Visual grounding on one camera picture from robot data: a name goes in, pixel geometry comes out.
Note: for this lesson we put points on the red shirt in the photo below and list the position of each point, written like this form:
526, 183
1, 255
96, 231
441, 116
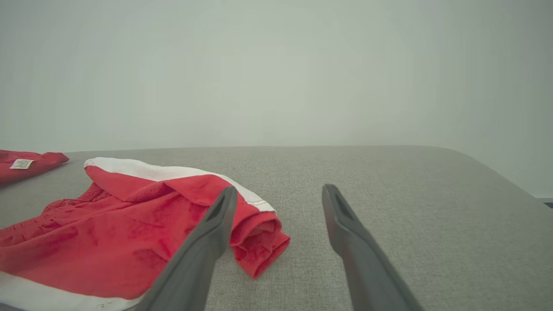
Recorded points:
108, 242

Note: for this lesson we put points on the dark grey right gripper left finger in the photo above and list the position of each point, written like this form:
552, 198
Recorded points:
194, 259

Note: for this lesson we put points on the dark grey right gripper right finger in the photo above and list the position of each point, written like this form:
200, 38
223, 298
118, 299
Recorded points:
363, 263

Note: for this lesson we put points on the red jersey with white sleeves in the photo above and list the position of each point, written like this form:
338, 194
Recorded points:
41, 163

